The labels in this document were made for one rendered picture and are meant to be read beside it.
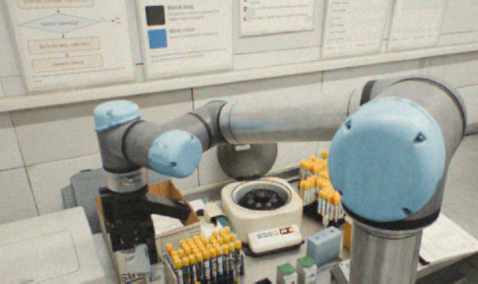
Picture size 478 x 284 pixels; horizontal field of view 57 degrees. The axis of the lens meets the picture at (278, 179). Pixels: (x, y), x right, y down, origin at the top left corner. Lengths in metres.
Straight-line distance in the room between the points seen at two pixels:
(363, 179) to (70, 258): 0.64
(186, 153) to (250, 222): 0.67
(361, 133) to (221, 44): 1.07
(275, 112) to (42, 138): 0.88
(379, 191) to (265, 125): 0.29
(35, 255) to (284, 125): 0.56
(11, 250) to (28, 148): 0.49
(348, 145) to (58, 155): 1.12
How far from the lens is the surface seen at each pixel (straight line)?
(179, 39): 1.41
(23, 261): 0.97
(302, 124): 0.66
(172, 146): 0.68
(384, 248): 0.52
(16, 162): 1.45
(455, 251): 1.48
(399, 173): 0.44
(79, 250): 0.96
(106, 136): 0.77
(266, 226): 1.36
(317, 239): 1.27
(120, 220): 0.86
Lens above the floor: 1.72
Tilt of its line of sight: 28 degrees down
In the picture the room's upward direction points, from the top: 2 degrees clockwise
